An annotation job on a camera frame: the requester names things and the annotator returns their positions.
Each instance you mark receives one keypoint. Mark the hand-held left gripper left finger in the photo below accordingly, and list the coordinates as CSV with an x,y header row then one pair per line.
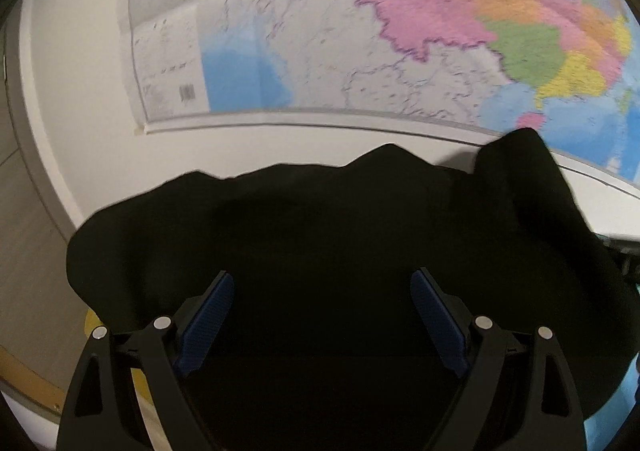
x,y
206,326

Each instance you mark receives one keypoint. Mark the black garment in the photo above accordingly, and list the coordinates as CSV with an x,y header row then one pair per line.
x,y
325,231

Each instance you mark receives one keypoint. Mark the blue floral bedsheet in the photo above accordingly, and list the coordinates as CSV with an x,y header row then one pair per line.
x,y
607,418

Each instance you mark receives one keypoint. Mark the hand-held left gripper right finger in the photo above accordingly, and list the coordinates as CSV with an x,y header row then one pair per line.
x,y
440,326

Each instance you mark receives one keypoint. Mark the large colourful wall map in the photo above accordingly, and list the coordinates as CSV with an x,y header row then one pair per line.
x,y
300,31

